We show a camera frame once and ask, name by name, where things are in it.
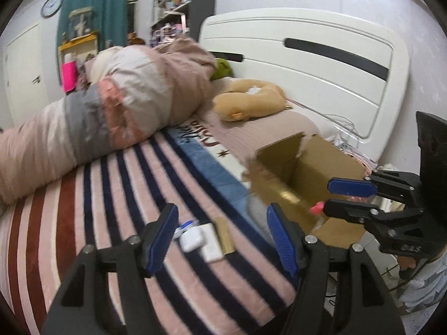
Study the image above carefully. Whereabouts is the yellow wooden shelf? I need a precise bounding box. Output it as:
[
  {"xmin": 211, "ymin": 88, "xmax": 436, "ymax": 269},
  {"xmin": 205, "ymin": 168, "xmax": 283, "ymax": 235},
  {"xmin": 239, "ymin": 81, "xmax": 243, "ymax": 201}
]
[{"xmin": 58, "ymin": 32, "xmax": 99, "ymax": 66}]

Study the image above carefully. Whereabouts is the gold rectangular case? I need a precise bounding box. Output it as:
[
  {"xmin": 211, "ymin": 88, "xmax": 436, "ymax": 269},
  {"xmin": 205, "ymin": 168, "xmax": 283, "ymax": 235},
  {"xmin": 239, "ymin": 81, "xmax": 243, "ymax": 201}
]
[{"xmin": 214, "ymin": 217, "xmax": 235, "ymax": 255}]

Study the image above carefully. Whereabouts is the white flat power bank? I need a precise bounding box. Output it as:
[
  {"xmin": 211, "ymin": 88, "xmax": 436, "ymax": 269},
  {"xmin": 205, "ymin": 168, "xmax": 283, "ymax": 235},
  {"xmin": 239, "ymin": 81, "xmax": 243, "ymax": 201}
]
[{"xmin": 199, "ymin": 223, "xmax": 224, "ymax": 263}]

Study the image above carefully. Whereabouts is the pink cylindrical bottle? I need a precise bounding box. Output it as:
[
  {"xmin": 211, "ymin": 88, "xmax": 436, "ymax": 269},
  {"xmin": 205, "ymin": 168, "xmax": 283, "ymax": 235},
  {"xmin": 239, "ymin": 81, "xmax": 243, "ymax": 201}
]
[{"xmin": 309, "ymin": 201, "xmax": 325, "ymax": 216}]

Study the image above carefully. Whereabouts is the teal curtain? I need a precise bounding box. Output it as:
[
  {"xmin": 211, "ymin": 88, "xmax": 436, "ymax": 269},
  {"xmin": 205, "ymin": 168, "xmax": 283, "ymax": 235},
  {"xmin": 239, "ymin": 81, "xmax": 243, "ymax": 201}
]
[{"xmin": 55, "ymin": 0, "xmax": 130, "ymax": 85}]

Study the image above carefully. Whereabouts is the pink ribbed pillow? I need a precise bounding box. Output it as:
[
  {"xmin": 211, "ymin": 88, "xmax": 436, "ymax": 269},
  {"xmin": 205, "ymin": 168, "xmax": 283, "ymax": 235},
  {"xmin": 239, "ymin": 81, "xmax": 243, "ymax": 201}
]
[{"xmin": 192, "ymin": 77, "xmax": 338, "ymax": 163}]

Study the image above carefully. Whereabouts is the rolled striped duvet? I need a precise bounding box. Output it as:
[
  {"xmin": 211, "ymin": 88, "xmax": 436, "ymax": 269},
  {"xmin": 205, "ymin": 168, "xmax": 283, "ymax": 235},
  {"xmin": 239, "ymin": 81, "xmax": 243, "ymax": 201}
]
[{"xmin": 1, "ymin": 37, "xmax": 217, "ymax": 207}]

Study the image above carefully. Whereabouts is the brown cardboard box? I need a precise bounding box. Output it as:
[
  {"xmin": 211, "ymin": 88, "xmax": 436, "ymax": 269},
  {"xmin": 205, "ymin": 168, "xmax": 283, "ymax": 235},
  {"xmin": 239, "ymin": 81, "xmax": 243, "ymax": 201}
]
[{"xmin": 248, "ymin": 132, "xmax": 367, "ymax": 248}]

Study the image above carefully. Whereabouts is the green plush toy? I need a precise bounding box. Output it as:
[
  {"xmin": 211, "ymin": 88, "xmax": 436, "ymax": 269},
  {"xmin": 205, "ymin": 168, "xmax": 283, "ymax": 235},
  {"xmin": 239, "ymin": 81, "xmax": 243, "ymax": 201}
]
[{"xmin": 210, "ymin": 58, "xmax": 234, "ymax": 81}]

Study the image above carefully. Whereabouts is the striped fleece blanket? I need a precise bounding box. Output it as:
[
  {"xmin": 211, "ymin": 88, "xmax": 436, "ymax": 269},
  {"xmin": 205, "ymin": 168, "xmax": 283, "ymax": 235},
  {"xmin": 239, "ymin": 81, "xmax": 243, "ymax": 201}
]
[{"xmin": 0, "ymin": 118, "xmax": 302, "ymax": 335}]

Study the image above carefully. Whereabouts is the blue white contact lens case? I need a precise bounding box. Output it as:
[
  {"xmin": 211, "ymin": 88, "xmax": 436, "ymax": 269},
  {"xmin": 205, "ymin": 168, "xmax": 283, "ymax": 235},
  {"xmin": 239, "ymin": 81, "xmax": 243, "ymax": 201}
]
[{"xmin": 173, "ymin": 220, "xmax": 198, "ymax": 240}]

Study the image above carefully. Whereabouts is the tan plush toy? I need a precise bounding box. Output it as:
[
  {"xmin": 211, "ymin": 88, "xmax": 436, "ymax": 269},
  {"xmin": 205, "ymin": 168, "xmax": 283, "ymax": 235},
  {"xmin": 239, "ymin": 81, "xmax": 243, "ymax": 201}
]
[{"xmin": 212, "ymin": 80, "xmax": 289, "ymax": 122}]

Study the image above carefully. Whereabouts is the right hand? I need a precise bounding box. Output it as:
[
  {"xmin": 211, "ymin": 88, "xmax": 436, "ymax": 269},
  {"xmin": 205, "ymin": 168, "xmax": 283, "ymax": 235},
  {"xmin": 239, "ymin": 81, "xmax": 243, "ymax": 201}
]
[{"xmin": 397, "ymin": 256, "xmax": 417, "ymax": 281}]

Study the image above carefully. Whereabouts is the white bed headboard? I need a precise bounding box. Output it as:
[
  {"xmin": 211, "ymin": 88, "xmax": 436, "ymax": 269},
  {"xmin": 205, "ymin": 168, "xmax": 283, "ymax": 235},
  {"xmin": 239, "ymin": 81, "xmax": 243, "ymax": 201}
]
[{"xmin": 199, "ymin": 8, "xmax": 410, "ymax": 160}]

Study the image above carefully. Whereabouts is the round wall clock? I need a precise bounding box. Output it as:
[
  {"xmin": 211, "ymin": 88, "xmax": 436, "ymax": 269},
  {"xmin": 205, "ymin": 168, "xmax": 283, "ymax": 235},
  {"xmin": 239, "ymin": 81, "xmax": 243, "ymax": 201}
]
[{"xmin": 40, "ymin": 0, "xmax": 63, "ymax": 19}]

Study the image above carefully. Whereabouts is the grey patterned sleeve forearm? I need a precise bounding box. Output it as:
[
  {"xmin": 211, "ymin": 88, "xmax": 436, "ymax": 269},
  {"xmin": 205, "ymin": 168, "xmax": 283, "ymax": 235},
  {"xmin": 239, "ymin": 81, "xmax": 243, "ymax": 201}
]
[{"xmin": 398, "ymin": 252, "xmax": 446, "ymax": 312}]

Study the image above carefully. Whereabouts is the white earbuds case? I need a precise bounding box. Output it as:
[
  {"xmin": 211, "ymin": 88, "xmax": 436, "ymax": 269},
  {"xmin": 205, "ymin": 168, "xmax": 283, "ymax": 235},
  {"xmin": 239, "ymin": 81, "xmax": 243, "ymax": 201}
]
[{"xmin": 179, "ymin": 227, "xmax": 205, "ymax": 253}]

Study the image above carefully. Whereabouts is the white door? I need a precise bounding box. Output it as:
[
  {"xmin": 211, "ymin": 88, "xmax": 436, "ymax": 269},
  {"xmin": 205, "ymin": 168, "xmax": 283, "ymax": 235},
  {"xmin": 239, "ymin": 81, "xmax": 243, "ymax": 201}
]
[{"xmin": 5, "ymin": 24, "xmax": 49, "ymax": 126}]

